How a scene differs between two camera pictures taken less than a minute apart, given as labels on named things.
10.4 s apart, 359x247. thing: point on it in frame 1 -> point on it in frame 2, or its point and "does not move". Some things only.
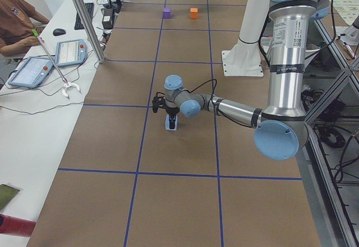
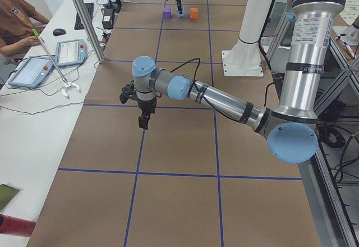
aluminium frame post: [99, 52] does not move
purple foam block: [166, 13] does not move
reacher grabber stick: [67, 85] does not move
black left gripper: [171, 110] -> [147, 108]
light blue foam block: [167, 124] -> [179, 14]
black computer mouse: [58, 32] does not move
